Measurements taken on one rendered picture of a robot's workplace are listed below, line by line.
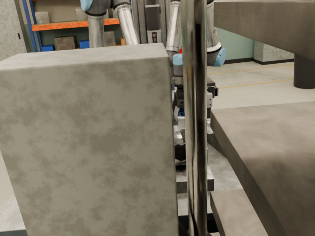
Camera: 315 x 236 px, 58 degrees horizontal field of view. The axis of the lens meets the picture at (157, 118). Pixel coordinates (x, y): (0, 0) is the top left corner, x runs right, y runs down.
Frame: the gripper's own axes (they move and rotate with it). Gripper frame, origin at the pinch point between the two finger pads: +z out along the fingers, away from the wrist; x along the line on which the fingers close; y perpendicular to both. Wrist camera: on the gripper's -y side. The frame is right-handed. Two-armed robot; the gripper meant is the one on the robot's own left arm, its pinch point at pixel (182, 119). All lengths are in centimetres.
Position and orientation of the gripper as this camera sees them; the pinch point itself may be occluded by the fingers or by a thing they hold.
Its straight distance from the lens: 157.7
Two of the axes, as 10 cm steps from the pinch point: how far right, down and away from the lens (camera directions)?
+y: -0.4, -3.7, 9.3
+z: 0.6, 9.3, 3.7
